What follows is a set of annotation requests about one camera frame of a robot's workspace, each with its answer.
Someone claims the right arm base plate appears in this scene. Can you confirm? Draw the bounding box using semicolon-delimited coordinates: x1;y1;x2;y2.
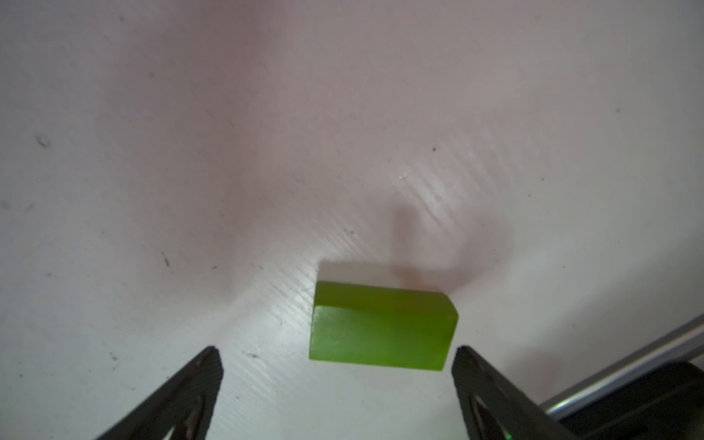
560;362;703;440

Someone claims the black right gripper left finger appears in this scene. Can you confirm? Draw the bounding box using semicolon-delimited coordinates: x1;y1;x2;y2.
100;346;224;440

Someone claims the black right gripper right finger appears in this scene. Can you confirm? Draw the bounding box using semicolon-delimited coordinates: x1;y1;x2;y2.
451;346;575;439

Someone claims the green block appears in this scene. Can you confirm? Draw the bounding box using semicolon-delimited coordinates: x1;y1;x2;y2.
309;282;458;371

